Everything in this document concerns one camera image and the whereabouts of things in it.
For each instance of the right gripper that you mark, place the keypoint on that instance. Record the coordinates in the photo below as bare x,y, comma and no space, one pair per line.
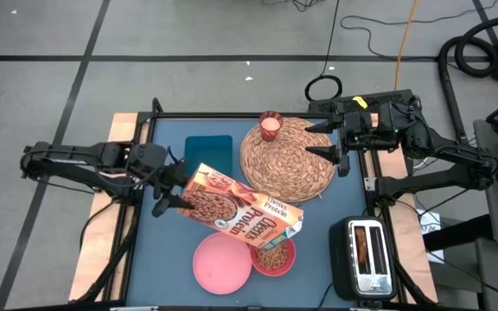
357,129

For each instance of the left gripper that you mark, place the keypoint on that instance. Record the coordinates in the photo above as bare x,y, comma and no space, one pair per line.
175,179

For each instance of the orange Cheerios cereal box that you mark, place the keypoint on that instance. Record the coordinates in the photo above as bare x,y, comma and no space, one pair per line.
240,207

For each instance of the pink plate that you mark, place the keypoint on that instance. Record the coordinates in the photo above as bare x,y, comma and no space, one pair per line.
221,265

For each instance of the red bowl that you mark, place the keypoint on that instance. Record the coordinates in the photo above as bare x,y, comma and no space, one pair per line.
259,268

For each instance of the bagel half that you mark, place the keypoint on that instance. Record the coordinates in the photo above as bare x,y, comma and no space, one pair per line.
361,246

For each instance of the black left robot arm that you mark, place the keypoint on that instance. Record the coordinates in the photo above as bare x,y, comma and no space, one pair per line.
80,153

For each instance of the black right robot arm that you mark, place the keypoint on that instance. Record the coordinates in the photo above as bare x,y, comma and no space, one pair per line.
439,147

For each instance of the round woven placemat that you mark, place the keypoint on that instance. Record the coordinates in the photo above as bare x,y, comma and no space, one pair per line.
288,168

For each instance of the copper faceted cup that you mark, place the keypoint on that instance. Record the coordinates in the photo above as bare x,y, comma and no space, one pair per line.
270,125

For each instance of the blue plastic bin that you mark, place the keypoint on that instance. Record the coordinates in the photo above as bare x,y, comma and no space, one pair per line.
208,149

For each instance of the wooden table side board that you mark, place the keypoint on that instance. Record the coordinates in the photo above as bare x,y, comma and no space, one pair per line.
406,233
97,242

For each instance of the cereal heap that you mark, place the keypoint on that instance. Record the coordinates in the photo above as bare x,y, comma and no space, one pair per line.
275,259

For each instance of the black and chrome toaster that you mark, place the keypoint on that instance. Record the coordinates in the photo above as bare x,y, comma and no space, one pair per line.
344,259

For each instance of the white paper sheet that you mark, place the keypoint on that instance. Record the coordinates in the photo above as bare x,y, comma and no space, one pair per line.
430,229

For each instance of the black aluminium table frame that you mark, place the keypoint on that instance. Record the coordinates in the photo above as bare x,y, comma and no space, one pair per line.
249,115

